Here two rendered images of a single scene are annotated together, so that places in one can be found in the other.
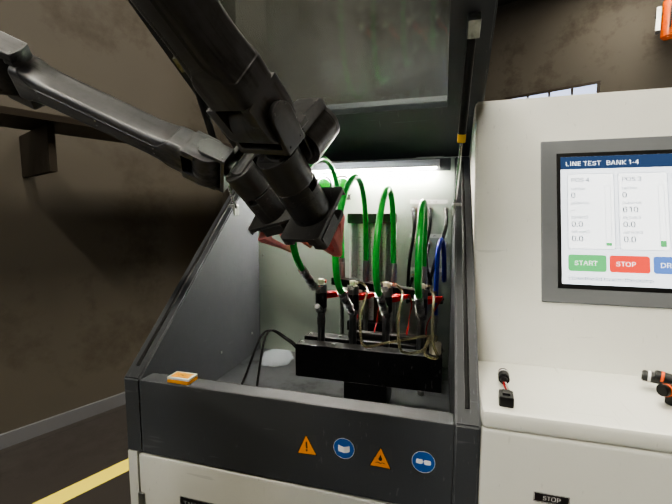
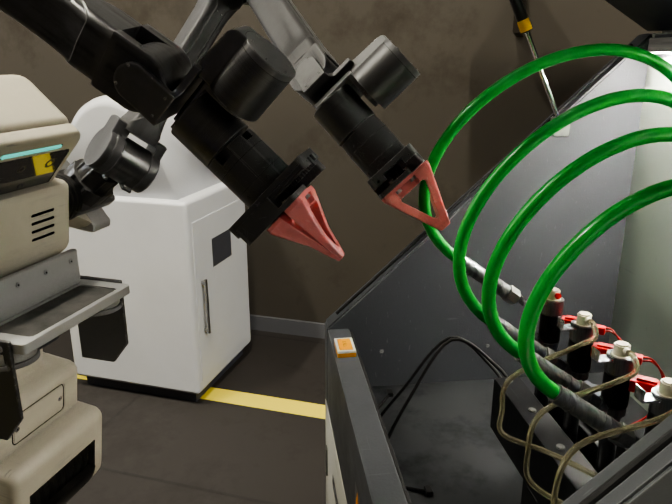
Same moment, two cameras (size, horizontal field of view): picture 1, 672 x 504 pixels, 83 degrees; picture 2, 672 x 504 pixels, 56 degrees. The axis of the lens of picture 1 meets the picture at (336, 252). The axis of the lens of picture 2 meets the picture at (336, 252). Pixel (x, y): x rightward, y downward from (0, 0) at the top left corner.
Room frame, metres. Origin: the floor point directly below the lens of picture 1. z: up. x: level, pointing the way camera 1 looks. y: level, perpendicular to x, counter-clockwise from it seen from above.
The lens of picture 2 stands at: (0.37, -0.56, 1.42)
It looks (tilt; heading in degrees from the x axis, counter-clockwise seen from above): 17 degrees down; 68
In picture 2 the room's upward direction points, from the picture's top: straight up
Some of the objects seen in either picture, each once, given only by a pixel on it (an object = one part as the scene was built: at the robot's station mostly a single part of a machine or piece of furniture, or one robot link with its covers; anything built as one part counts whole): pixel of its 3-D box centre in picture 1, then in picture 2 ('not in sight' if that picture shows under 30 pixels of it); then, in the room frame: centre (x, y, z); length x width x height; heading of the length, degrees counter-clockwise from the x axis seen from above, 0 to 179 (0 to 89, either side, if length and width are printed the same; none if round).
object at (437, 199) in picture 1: (427, 242); not in sight; (1.11, -0.27, 1.20); 0.13 x 0.03 x 0.31; 74
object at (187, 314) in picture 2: not in sight; (160, 239); (0.68, 2.22, 0.63); 0.64 x 0.55 x 1.27; 141
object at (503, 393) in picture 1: (504, 385); not in sight; (0.64, -0.29, 0.99); 0.12 x 0.02 x 0.02; 159
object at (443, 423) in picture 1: (283, 434); (367, 475); (0.69, 0.10, 0.87); 0.62 x 0.04 x 0.16; 74
